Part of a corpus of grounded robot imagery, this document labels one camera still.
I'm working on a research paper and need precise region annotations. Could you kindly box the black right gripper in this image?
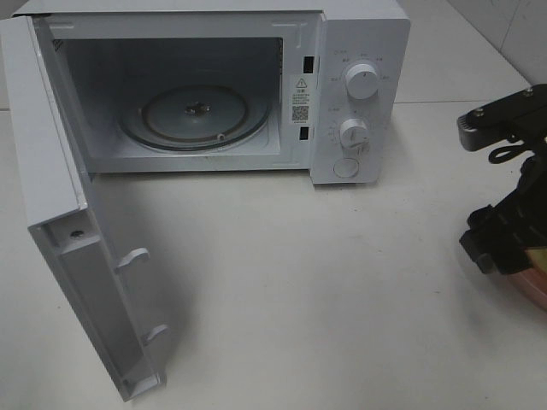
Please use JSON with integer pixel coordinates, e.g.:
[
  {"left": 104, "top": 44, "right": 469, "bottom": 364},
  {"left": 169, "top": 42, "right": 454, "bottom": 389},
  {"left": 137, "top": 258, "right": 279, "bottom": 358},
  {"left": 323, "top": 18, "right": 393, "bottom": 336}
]
[{"left": 459, "top": 123, "right": 546, "bottom": 274}]

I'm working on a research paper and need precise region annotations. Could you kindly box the pink round plate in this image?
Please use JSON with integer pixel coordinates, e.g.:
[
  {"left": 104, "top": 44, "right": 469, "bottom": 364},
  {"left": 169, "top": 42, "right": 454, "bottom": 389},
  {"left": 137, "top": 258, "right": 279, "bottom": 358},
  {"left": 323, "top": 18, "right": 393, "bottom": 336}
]
[{"left": 509, "top": 248, "right": 547, "bottom": 312}]

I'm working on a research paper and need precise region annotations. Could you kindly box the round white door button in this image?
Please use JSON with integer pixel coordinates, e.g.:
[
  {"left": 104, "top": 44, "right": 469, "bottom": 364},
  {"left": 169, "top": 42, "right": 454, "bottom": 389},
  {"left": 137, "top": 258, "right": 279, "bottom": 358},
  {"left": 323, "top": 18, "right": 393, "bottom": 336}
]
[{"left": 333, "top": 158, "right": 359, "bottom": 179}]

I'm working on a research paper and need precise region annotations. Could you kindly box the white timer knob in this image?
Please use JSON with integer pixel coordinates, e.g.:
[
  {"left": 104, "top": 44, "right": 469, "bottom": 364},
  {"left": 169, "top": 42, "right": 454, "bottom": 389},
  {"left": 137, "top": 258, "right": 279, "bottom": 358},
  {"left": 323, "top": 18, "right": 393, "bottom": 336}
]
[{"left": 339, "top": 119, "right": 369, "bottom": 150}]

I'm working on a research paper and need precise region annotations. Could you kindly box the white power knob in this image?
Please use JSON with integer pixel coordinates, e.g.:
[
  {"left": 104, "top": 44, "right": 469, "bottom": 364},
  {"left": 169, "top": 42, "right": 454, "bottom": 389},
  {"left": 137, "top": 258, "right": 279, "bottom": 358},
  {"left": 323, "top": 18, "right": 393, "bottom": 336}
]
[{"left": 344, "top": 62, "right": 379, "bottom": 100}]

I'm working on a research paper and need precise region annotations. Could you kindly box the white microwave door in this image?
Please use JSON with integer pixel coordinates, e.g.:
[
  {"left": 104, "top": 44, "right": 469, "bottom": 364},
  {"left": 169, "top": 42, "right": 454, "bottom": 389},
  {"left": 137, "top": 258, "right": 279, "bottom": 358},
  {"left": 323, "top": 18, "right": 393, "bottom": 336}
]
[{"left": 1, "top": 15, "right": 165, "bottom": 401}]

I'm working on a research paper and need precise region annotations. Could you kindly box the white microwave oven body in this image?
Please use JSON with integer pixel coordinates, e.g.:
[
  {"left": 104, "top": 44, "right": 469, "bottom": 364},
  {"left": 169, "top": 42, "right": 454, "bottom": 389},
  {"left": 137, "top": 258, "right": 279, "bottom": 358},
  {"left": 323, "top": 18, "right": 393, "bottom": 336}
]
[{"left": 9, "top": 1, "right": 410, "bottom": 185}]

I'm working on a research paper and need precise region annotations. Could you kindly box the glass microwave turntable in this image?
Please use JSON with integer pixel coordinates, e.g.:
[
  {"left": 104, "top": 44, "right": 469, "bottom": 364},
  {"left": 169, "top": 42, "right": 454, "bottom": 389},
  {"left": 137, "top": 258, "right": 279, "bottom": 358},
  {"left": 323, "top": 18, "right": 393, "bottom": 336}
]
[{"left": 120, "top": 85, "right": 271, "bottom": 152}]

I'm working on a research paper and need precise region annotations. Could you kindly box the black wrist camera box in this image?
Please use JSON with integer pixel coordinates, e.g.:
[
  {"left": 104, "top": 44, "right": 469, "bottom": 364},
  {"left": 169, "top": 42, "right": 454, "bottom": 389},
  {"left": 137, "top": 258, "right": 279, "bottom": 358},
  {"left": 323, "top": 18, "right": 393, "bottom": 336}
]
[{"left": 456, "top": 84, "right": 546, "bottom": 151}]

